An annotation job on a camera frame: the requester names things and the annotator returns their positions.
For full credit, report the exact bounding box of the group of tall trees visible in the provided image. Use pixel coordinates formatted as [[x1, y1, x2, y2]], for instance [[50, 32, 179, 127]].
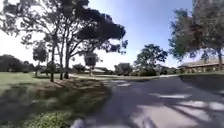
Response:
[[0, 0, 129, 83]]

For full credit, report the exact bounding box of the robot's own part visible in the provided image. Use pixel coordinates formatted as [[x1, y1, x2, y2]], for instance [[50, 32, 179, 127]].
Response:
[[70, 118, 84, 128]]

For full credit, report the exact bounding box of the large leafy tree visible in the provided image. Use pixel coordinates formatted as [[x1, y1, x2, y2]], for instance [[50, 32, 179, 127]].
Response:
[[168, 0, 224, 72]]

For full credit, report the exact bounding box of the low building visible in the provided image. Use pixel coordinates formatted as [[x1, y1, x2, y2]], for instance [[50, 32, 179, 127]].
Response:
[[177, 59, 224, 75]]

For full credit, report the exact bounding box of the broad dark tree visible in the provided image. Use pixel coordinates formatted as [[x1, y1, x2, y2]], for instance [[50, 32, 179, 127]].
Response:
[[133, 43, 169, 77]]

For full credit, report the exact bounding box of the grey paved path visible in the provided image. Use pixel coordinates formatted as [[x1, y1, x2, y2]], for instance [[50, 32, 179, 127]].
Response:
[[68, 74, 224, 128]]

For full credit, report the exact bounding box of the grass field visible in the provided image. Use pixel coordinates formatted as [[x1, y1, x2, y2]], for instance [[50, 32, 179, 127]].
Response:
[[0, 71, 113, 128]]

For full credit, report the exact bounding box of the row of distant trees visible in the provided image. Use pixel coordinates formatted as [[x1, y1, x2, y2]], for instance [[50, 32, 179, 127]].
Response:
[[0, 54, 134, 76]]

